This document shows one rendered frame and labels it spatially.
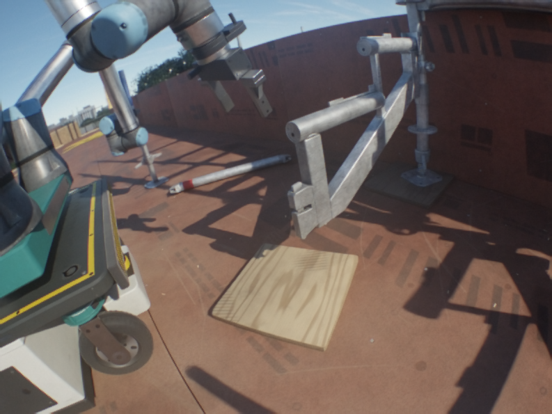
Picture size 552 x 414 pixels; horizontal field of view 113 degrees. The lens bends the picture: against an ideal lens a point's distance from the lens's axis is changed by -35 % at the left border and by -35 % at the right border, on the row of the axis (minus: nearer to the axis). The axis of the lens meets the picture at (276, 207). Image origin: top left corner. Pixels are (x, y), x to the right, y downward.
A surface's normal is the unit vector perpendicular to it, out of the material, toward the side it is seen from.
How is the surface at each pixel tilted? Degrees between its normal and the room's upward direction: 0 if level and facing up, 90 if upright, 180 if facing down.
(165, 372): 0
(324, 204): 90
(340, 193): 90
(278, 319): 0
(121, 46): 114
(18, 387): 90
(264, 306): 0
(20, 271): 90
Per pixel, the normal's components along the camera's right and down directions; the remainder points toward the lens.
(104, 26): -0.31, 0.82
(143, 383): -0.18, -0.86
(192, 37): -0.11, 0.81
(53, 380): 0.56, 0.31
